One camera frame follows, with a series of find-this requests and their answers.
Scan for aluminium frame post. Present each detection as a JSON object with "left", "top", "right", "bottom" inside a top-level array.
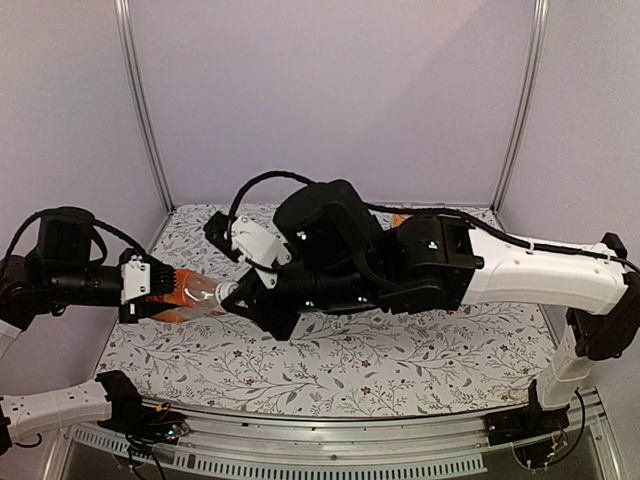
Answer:
[
  {"left": 113, "top": 0, "right": 174, "bottom": 214},
  {"left": 491, "top": 0, "right": 550, "bottom": 214}
]

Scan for small orange black bottle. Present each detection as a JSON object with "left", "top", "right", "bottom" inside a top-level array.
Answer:
[{"left": 390, "top": 214, "right": 408, "bottom": 228}]

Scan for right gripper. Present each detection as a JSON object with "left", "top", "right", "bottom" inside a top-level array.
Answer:
[{"left": 219, "top": 257, "right": 378, "bottom": 344}]

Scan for front aluminium rail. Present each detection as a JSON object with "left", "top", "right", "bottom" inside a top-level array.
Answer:
[{"left": 43, "top": 390, "right": 625, "bottom": 479}]

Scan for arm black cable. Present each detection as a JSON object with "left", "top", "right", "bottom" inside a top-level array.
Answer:
[
  {"left": 0, "top": 208, "right": 149, "bottom": 281},
  {"left": 227, "top": 170, "right": 321, "bottom": 221}
]

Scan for left aluminium frame post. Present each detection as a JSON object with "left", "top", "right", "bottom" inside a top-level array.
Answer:
[{"left": 113, "top": 0, "right": 174, "bottom": 214}]

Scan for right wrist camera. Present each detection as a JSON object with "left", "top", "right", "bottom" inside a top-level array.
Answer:
[{"left": 203, "top": 211, "right": 292, "bottom": 274}]

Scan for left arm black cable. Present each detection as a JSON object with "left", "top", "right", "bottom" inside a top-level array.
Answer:
[{"left": 0, "top": 208, "right": 149, "bottom": 281}]

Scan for floral patterned table mat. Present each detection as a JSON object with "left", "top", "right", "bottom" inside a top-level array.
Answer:
[{"left": 94, "top": 201, "right": 569, "bottom": 418}]

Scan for right aluminium frame post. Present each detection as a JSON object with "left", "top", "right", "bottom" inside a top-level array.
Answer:
[{"left": 491, "top": 0, "right": 550, "bottom": 214}]

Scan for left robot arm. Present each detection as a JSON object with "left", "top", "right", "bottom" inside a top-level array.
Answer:
[{"left": 1, "top": 206, "right": 188, "bottom": 451}]

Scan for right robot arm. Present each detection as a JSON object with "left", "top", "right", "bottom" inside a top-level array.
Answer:
[{"left": 205, "top": 180, "right": 639, "bottom": 436}]

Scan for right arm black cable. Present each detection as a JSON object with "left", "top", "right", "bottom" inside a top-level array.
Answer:
[{"left": 227, "top": 170, "right": 321, "bottom": 221}]

